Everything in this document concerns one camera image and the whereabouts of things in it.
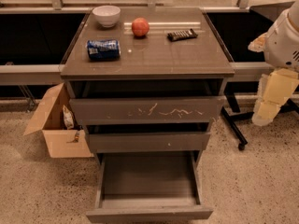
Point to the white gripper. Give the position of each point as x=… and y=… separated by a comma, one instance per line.
x=281, y=46

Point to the blue pepsi can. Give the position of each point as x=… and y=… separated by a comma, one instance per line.
x=108, y=49

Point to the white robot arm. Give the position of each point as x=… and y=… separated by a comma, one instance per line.
x=280, y=47

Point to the grey top drawer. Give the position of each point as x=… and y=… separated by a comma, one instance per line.
x=146, y=111

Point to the grey drawer cabinet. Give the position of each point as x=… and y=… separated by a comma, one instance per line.
x=150, y=66

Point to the grey middle drawer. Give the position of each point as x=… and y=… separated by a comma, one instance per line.
x=147, y=142

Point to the grey open bottom drawer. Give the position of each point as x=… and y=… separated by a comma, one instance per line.
x=144, y=187

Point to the dark side table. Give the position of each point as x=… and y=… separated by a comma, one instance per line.
x=271, y=11

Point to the dark chocolate bar wrapper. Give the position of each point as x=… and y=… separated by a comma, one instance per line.
x=182, y=35

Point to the red apple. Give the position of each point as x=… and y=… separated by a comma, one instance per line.
x=140, y=27

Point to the white ceramic bowl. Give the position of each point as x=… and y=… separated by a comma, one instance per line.
x=107, y=16

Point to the crumpled snack bag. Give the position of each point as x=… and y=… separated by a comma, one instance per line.
x=68, y=118

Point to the open cardboard box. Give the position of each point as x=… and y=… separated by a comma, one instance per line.
x=49, y=119

